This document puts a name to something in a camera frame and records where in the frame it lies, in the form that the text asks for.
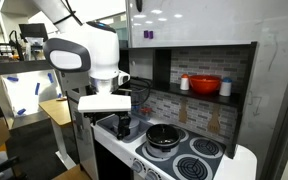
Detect grey toy pot black lid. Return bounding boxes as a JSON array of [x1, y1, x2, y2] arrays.
[[113, 117, 139, 140]]

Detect white fridge door lower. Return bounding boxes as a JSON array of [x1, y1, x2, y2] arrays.
[[68, 99, 99, 180]]

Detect grey toy faucet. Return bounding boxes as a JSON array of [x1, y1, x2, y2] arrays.
[[130, 96, 154, 122]]

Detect grey toy sink basin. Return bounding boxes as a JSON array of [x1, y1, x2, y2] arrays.
[[97, 114, 151, 143]]

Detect toy stove top burners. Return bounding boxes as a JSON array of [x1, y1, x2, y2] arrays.
[[135, 126, 226, 180]]

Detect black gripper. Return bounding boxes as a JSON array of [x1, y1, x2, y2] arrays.
[[83, 112, 131, 140]]

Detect wooden desk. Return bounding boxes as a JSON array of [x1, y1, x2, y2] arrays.
[[39, 98, 71, 127]]

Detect grey pot on stove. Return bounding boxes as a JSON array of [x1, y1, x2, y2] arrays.
[[146, 124, 180, 158]]

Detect white shaker blue cap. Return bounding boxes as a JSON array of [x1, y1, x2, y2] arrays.
[[219, 77, 232, 97]]

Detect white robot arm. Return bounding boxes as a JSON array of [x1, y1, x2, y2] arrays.
[[31, 0, 131, 140]]

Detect orange plastic bowl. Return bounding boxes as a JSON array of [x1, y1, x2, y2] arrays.
[[189, 75, 220, 94]]

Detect wooden toy spoon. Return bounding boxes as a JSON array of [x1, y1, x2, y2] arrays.
[[179, 98, 187, 124]]

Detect wooden toy spatula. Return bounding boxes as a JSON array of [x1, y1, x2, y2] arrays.
[[207, 104, 220, 134]]

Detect white box blue tape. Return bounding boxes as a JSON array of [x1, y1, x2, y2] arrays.
[[0, 69, 63, 129]]

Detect grey stove knob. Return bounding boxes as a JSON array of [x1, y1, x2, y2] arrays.
[[131, 160, 144, 173], [145, 170, 161, 180]]

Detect white wrist camera plate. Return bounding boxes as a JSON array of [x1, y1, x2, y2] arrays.
[[78, 94, 131, 113]]

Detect white shaker orange cap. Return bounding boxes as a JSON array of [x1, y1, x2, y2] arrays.
[[180, 74, 189, 90]]

